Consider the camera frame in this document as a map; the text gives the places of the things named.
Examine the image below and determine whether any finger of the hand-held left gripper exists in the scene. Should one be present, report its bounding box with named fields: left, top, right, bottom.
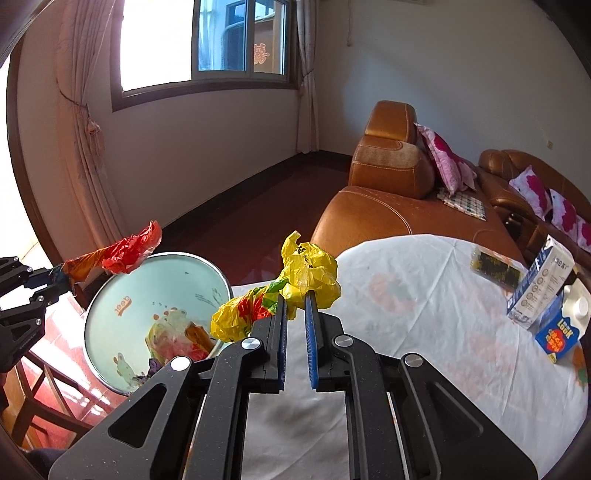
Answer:
left=0, top=257, right=70, bottom=301
left=28, top=281, right=77, bottom=319

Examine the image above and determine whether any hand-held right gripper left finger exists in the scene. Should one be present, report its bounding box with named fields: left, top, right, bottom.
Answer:
left=48, top=293, right=289, bottom=480

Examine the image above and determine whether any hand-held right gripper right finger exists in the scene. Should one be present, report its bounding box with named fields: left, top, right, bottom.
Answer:
left=305, top=293, right=539, bottom=480

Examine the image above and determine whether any yellow plastic bag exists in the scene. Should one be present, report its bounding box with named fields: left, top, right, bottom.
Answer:
left=210, top=230, right=341, bottom=343

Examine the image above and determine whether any red foil wrapper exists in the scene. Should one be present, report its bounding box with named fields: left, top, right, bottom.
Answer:
left=62, top=220, right=163, bottom=283

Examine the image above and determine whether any light green cartoon print bin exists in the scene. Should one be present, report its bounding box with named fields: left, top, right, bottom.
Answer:
left=82, top=251, right=234, bottom=397

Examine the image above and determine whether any clear red print plastic bag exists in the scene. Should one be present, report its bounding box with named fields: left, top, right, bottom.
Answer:
left=145, top=309, right=218, bottom=365

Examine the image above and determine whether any dark wooden chair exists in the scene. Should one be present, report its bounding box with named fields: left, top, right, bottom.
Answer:
left=0, top=318, right=100, bottom=450

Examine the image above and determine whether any white orange print tablecloth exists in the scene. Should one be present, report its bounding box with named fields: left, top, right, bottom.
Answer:
left=228, top=233, right=591, bottom=480

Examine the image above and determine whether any tied beige curtain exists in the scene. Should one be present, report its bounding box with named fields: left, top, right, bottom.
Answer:
left=55, top=0, right=127, bottom=259

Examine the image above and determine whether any brown leather chaise sofa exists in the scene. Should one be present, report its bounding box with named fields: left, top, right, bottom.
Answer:
left=310, top=100, right=527, bottom=266

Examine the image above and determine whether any dark snack packet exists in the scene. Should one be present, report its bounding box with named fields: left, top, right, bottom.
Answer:
left=470, top=247, right=527, bottom=289

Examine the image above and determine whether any checkered cloth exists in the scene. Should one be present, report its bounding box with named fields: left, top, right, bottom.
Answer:
left=436, top=187, right=488, bottom=222

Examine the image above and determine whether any pink floral pillow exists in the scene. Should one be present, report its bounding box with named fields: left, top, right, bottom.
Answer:
left=575, top=217, right=591, bottom=254
left=509, top=166, right=552, bottom=220
left=413, top=122, right=478, bottom=195
left=547, top=188, right=580, bottom=234

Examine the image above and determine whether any tall white blue carton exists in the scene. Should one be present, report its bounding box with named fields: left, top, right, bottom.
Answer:
left=506, top=234, right=575, bottom=329

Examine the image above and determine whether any blue gable top carton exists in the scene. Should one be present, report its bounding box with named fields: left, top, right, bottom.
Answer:
left=536, top=282, right=591, bottom=365

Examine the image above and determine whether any sliding glass window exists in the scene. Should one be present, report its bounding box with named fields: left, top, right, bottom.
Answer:
left=111, top=0, right=298, bottom=112

